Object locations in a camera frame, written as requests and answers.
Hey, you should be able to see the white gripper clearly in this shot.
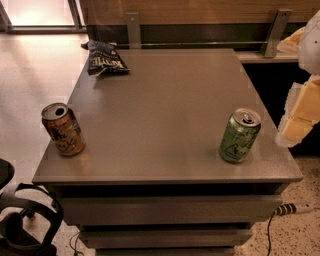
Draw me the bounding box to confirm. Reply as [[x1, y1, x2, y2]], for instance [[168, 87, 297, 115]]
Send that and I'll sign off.
[[276, 10, 320, 148]]

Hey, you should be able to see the green soda can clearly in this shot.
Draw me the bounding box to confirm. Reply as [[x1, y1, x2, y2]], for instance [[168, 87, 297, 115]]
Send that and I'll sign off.
[[219, 108, 261, 163]]

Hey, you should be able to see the blue Kettle chip bag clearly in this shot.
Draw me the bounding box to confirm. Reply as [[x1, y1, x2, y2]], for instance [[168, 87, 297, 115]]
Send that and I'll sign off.
[[81, 40, 130, 76]]

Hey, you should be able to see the orange soda can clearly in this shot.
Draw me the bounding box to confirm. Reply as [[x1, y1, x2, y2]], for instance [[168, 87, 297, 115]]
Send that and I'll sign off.
[[41, 103, 85, 156]]

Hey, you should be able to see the white power strip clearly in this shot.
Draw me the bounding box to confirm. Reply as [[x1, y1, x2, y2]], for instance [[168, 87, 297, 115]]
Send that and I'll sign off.
[[274, 203, 314, 216]]

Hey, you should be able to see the grey drawer cabinet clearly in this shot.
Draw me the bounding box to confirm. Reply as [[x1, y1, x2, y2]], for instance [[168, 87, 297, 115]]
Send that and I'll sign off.
[[34, 49, 302, 256]]

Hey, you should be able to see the right metal rail bracket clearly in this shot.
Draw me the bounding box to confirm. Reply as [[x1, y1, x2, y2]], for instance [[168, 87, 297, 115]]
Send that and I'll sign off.
[[260, 8, 292, 58]]

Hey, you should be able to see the metal rail bracket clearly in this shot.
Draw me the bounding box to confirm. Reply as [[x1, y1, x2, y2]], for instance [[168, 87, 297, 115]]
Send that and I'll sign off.
[[126, 12, 142, 49], [260, 8, 292, 58]]

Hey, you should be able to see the thin metal rail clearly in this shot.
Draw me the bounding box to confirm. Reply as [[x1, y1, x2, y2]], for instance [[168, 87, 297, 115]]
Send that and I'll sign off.
[[114, 40, 269, 47]]

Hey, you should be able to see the black power cable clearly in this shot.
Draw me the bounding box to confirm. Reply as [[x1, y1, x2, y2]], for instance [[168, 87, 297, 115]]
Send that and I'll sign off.
[[265, 213, 276, 256]]

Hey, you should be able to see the left metal rail bracket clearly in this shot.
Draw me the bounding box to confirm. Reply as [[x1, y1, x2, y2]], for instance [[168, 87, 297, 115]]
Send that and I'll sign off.
[[126, 12, 142, 49]]

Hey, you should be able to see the black floor cable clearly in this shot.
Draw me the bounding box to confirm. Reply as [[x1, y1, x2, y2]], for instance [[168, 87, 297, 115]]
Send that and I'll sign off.
[[68, 231, 84, 256]]

